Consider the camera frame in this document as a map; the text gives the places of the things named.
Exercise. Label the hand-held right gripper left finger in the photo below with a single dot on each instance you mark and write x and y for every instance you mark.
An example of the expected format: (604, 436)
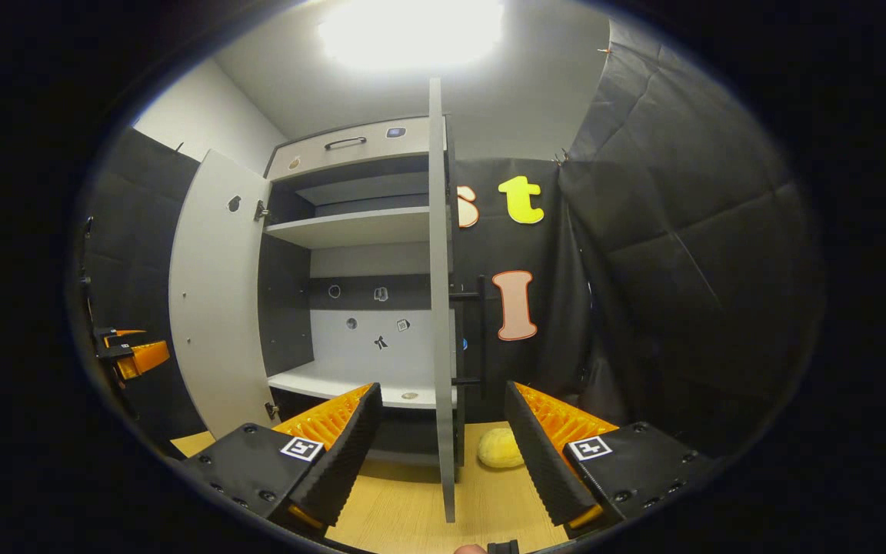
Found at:
(347, 462)

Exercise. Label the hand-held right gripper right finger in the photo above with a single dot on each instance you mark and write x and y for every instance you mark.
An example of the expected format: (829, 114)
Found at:
(543, 469)

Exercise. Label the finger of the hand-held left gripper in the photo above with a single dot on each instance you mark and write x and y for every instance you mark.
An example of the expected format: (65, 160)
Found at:
(147, 358)
(124, 335)

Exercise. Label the grey cabinet door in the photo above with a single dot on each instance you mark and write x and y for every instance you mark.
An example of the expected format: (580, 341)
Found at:
(220, 308)
(437, 308)

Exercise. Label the grey double-door shoe cabinet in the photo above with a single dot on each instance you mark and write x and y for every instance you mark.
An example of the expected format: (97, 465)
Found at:
(366, 261)

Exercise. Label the white cabinet shelf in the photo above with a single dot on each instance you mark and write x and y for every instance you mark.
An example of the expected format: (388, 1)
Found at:
(351, 227)
(320, 377)

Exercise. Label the yellow sponge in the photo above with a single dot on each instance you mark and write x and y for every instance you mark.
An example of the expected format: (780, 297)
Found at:
(501, 448)

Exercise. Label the black table clamp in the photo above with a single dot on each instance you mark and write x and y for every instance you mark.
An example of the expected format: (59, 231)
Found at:
(503, 548)

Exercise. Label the black backdrop cloth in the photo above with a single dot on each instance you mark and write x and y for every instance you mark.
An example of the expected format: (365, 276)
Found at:
(681, 269)

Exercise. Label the ceiling light panel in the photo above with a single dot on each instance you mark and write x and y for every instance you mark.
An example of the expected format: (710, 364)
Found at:
(412, 35)

